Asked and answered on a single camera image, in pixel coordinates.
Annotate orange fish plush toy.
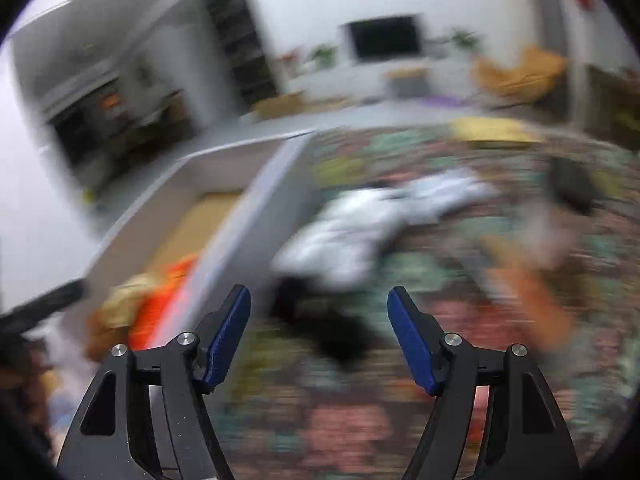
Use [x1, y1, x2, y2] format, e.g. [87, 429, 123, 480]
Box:
[128, 252, 200, 351]

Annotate clear bag brown contents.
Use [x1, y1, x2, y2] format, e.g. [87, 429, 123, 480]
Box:
[480, 235, 574, 352]

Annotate black fuzzy hat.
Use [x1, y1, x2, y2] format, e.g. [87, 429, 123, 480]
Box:
[268, 276, 386, 370]

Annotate clear jar black lid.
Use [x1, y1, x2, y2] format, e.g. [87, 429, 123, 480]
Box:
[521, 155, 603, 271]

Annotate white fluffy plush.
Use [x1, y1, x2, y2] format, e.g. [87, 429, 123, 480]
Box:
[271, 168, 498, 292]

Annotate brown knitted cloth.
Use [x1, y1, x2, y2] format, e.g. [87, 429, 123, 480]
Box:
[85, 273, 158, 363]

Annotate patterned woven table cloth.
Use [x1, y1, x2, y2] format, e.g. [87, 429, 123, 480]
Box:
[214, 126, 639, 479]

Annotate white storage box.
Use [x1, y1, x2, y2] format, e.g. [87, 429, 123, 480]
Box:
[51, 130, 319, 353]

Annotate yellow flat box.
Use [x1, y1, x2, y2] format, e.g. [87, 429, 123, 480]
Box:
[450, 117, 542, 148]

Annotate purple floor mat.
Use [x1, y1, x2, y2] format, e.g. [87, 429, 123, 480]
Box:
[424, 96, 469, 110]

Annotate cardboard box on floor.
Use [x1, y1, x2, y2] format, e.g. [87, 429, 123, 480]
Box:
[252, 92, 306, 120]

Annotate dark wooden desk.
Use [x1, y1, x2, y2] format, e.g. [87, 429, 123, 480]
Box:
[585, 65, 639, 152]

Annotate orange lounge chair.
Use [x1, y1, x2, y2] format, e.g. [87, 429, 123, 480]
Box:
[472, 47, 567, 104]

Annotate small wooden bench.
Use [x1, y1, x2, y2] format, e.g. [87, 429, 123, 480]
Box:
[385, 67, 430, 100]

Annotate white tv cabinet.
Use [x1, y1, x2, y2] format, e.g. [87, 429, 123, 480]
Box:
[281, 58, 478, 101]

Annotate potted plant right of tv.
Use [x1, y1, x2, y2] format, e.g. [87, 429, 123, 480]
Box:
[448, 28, 482, 54]

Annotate potted plant of tv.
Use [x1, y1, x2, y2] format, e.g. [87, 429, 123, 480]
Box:
[309, 44, 337, 70]
[448, 28, 482, 54]

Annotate dark glass bookcase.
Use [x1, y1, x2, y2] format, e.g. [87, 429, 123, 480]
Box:
[204, 0, 278, 108]

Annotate red flowers in vase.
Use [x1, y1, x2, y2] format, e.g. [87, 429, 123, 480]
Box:
[279, 49, 302, 79]

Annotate black television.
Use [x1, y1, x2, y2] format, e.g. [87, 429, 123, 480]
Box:
[345, 15, 423, 62]

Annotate potted plant left of tv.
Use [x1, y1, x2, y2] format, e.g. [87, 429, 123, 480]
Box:
[309, 44, 337, 70]

